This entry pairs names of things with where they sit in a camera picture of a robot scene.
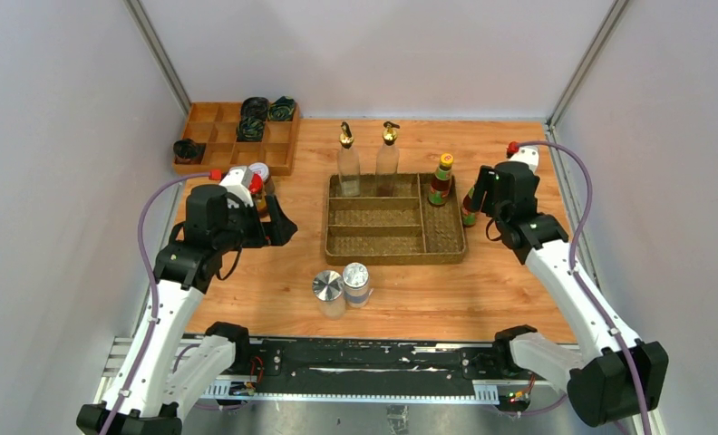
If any white-lid sauce jar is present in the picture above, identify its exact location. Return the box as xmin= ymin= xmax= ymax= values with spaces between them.
xmin=248 ymin=162 xmax=276 ymax=196

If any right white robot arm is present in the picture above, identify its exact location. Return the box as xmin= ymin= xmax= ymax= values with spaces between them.
xmin=472 ymin=161 xmax=669 ymax=427

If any brownish glass oil bottle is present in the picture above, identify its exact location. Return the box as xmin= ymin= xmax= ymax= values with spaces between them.
xmin=375 ymin=121 xmax=400 ymax=197

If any clear oil bottle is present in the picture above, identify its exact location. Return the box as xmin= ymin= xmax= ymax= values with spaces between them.
xmin=337 ymin=121 xmax=361 ymax=198

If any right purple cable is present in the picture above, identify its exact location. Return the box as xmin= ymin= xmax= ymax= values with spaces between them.
xmin=515 ymin=140 xmax=655 ymax=435

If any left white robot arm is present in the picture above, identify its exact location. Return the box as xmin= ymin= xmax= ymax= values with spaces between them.
xmin=76 ymin=184 xmax=297 ymax=434

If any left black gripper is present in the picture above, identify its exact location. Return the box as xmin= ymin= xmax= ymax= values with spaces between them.
xmin=214 ymin=193 xmax=296 ymax=254

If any dark coiled item middle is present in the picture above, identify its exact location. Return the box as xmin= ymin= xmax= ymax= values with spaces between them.
xmin=236 ymin=117 xmax=266 ymax=142

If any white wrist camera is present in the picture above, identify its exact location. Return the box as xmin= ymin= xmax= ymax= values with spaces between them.
xmin=509 ymin=146 xmax=539 ymax=174
xmin=219 ymin=166 xmax=255 ymax=208

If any woven wicker divided tray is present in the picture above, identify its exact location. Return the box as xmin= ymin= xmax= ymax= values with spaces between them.
xmin=323 ymin=172 xmax=468 ymax=266

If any left silver-lid spice jar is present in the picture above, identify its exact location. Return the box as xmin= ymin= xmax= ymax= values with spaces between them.
xmin=312 ymin=270 xmax=346 ymax=320

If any wooden compartment tray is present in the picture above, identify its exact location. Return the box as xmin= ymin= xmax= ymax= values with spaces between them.
xmin=172 ymin=101 xmax=301 ymax=176

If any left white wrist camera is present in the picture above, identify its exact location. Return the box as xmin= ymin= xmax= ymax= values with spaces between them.
xmin=219 ymin=166 xmax=255 ymax=208

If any black coiled item top-middle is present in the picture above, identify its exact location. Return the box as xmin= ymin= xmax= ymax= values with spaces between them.
xmin=240 ymin=96 xmax=269 ymax=121

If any yellow-cap sauce bottle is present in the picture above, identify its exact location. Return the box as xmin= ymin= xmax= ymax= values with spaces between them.
xmin=427 ymin=153 xmax=454 ymax=207
xmin=461 ymin=187 xmax=478 ymax=227

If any black coiled item outside tray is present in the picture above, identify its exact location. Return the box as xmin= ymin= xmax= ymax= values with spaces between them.
xmin=172 ymin=139 xmax=206 ymax=165

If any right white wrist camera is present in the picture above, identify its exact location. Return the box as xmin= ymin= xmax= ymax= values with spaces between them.
xmin=509 ymin=146 xmax=539 ymax=174

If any red-lid sauce jar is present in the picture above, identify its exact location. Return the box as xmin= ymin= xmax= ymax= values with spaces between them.
xmin=248 ymin=173 xmax=268 ymax=218

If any green coiled item top-right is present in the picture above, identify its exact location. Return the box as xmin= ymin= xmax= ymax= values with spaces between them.
xmin=267 ymin=96 xmax=296 ymax=122

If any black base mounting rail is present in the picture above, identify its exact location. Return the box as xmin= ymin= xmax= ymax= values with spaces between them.
xmin=216 ymin=337 xmax=538 ymax=403

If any right silver-lid spice jar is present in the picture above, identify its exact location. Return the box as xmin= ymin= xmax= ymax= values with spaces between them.
xmin=342 ymin=262 xmax=372 ymax=308

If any silver-lid spice jar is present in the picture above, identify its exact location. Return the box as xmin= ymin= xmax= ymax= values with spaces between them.
xmin=342 ymin=262 xmax=372 ymax=308
xmin=312 ymin=270 xmax=346 ymax=320

